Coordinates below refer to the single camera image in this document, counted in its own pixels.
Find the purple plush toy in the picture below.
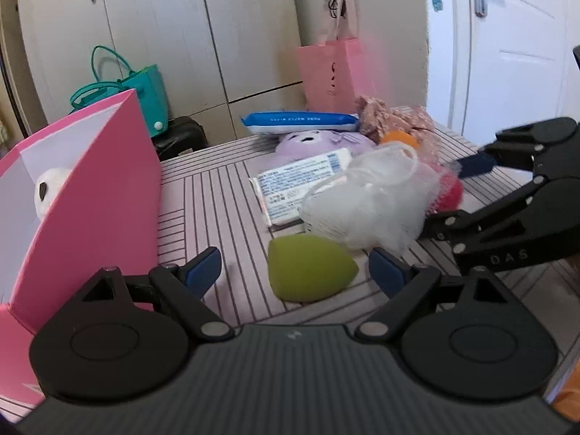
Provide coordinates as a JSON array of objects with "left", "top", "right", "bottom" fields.
[{"left": 275, "top": 129, "right": 377, "bottom": 161}]

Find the teal tote bag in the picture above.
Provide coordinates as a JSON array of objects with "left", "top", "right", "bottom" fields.
[{"left": 69, "top": 45, "right": 170, "bottom": 139}]

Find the pink floral scrunchie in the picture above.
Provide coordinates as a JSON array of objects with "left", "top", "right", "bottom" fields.
[{"left": 354, "top": 95, "right": 442, "bottom": 164}]

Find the orange makeup sponge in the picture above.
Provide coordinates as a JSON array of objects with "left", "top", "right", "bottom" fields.
[{"left": 380, "top": 130, "right": 421, "bottom": 148}]

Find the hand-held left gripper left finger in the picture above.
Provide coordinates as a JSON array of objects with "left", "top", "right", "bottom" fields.
[{"left": 76, "top": 247, "right": 236, "bottom": 344}]

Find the white mesh bath sponge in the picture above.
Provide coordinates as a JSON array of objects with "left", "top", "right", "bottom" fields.
[{"left": 299, "top": 142, "right": 442, "bottom": 254}]

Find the red makeup sponge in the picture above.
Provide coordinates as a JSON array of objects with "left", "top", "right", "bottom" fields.
[{"left": 435, "top": 177, "right": 465, "bottom": 211}]

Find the blue wet wipes pack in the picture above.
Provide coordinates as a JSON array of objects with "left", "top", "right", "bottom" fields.
[{"left": 240, "top": 111, "right": 361, "bottom": 137}]

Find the large pink paper box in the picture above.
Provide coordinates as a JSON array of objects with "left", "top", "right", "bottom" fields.
[{"left": 0, "top": 88, "right": 164, "bottom": 418}]

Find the pink paper gift bag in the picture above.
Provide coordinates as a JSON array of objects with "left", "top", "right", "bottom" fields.
[{"left": 297, "top": 0, "right": 379, "bottom": 114}]

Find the white wipes packet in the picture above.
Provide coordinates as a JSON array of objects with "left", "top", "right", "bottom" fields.
[{"left": 249, "top": 147, "right": 354, "bottom": 227}]

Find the white door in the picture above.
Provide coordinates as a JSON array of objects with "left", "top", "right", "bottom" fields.
[{"left": 426, "top": 0, "right": 580, "bottom": 146}]

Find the striped bed sheet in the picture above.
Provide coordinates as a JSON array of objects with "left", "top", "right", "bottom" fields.
[{"left": 154, "top": 104, "right": 580, "bottom": 327}]

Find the white panda plush toy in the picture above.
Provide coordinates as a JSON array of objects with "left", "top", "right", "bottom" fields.
[{"left": 33, "top": 167, "right": 74, "bottom": 220}]

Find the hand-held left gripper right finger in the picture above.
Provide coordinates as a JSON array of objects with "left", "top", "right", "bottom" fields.
[{"left": 355, "top": 247, "right": 514, "bottom": 345}]

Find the green makeup sponge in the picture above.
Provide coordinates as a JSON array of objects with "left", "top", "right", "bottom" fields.
[{"left": 267, "top": 234, "right": 360, "bottom": 302}]

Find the beige wardrobe cabinet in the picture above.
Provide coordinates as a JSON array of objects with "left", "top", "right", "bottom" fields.
[{"left": 16, "top": 0, "right": 309, "bottom": 150}]

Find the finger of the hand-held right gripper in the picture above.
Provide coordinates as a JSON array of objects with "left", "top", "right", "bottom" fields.
[
  {"left": 423, "top": 178, "right": 552, "bottom": 255},
  {"left": 457, "top": 116, "right": 578, "bottom": 185}
]

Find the black suitcase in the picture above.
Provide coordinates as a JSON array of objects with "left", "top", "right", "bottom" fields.
[{"left": 152, "top": 116, "right": 209, "bottom": 161}]

